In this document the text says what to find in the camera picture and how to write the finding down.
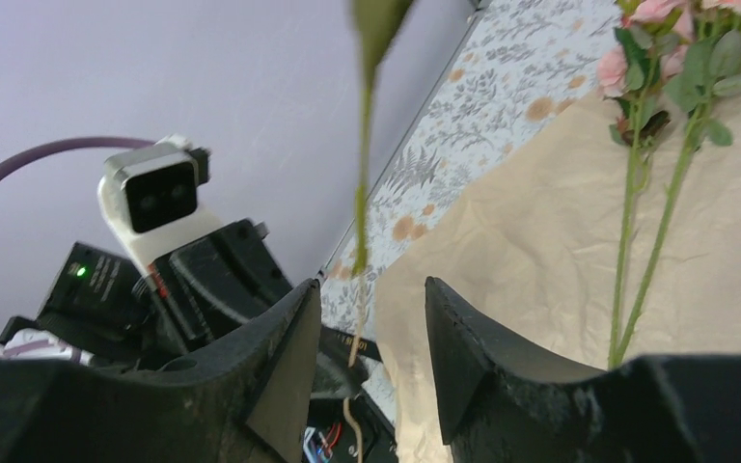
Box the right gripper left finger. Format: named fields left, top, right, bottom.
left=0, top=280, right=321, bottom=462

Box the peach paper flower bouquet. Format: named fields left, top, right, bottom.
left=373, top=35, right=741, bottom=463

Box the peach orange rose stem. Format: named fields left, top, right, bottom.
left=625, top=1, right=741, bottom=354

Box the small pink rose stem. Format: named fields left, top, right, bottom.
left=597, top=1, right=694, bottom=368

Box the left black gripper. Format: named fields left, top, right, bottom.
left=132, top=219, right=292, bottom=370

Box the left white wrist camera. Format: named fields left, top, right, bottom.
left=97, top=135, right=224, bottom=277

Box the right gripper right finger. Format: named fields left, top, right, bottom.
left=425, top=277, right=741, bottom=462

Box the black gold-lettered ribbon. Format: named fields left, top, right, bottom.
left=320, top=326, right=382, bottom=363

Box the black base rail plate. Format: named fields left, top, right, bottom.
left=301, top=353, right=398, bottom=463

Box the floral patterned table mat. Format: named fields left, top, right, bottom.
left=368, top=1, right=619, bottom=286

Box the cream bud rose stem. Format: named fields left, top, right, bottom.
left=342, top=0, right=417, bottom=463

